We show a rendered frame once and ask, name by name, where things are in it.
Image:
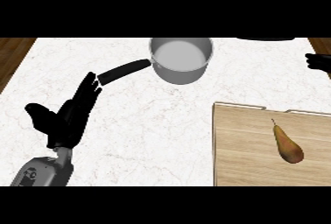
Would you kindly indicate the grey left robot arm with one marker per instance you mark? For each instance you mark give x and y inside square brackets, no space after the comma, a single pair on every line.
[45,170]

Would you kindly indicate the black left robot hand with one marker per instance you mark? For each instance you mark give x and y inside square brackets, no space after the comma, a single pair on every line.
[69,116]

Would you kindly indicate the wooden tray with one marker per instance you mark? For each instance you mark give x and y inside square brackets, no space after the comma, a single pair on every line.
[259,157]

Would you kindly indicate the black flat object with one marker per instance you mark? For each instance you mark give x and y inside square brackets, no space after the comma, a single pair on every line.
[265,38]

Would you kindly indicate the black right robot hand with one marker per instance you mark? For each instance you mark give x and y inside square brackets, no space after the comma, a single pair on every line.
[320,62]

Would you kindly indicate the brown-green pear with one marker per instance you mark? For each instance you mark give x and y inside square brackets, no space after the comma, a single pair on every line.
[287,145]

